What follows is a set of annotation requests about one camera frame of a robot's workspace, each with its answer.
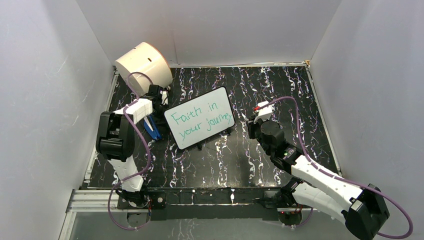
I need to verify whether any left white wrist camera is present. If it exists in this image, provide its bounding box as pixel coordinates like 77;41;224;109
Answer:
161;90;169;105

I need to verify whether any aluminium frame rail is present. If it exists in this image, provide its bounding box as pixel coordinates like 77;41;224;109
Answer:
66;187;365;213

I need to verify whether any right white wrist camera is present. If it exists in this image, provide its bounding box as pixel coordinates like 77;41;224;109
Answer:
253;101;274;124

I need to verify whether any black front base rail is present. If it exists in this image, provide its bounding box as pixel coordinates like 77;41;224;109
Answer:
148;187;300;221

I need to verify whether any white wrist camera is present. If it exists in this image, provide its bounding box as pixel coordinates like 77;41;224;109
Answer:
253;101;274;124
161;90;169;105

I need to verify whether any small white whiteboard black frame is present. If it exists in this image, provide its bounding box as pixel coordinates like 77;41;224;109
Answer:
164;86;236;150

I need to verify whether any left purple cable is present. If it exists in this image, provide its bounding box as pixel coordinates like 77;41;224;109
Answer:
107;71;155;232

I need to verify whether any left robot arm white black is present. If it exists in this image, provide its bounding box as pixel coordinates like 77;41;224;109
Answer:
95;84;170;208

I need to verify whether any white cylindrical drum container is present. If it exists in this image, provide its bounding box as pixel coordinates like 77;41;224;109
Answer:
114;42;173;96

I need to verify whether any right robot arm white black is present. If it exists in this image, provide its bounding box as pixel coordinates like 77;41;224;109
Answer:
246;119;390;240

